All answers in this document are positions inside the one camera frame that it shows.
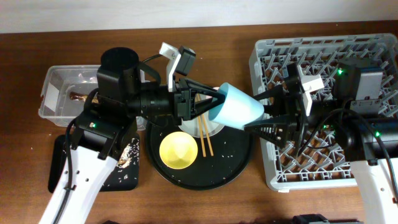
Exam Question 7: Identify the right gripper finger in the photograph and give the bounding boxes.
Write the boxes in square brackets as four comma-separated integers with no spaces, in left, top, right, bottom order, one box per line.
[244,116,297,147]
[253,85,285,102]

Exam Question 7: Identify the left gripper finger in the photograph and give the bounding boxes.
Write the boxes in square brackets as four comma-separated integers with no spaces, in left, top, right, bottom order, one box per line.
[183,78,217,95]
[194,93,226,118]

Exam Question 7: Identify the blue cup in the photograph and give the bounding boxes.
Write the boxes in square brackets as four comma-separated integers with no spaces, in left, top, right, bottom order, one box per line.
[208,83,264,130]

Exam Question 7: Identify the yellow bowl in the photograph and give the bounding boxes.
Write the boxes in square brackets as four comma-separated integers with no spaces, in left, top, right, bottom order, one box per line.
[159,131,198,170]

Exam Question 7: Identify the food scraps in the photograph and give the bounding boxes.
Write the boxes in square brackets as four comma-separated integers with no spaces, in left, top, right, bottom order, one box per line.
[117,138,140,169]

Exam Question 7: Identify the gold snack wrapper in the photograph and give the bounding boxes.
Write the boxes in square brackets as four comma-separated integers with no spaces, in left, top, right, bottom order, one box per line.
[69,91,99,104]

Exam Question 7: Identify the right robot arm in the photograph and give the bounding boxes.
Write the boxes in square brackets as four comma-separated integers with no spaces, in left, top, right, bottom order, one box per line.
[244,58,397,223]

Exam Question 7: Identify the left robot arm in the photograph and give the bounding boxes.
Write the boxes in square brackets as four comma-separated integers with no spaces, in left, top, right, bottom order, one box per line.
[40,44,225,223]

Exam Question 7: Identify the grey dishwasher rack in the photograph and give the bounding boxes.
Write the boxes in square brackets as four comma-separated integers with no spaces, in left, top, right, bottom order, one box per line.
[249,33,397,193]

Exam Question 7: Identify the left wooden chopstick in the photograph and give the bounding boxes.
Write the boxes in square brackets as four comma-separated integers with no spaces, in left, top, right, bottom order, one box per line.
[195,94,206,157]

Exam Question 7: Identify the wooden chopstick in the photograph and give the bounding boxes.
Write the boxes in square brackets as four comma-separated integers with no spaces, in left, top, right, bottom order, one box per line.
[195,94,206,157]
[201,114,214,157]

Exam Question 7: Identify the white plate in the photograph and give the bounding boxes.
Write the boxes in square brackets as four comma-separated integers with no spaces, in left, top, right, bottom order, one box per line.
[177,86,226,138]

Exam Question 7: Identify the right wooden chopstick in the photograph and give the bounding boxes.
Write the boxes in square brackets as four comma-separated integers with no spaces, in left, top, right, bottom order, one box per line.
[201,114,214,157]

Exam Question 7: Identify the black rectangular tray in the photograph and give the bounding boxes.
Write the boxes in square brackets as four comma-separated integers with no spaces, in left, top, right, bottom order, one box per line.
[47,134,140,193]

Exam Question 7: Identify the clear plastic bin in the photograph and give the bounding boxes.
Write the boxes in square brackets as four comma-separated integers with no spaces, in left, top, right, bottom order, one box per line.
[37,64,150,131]

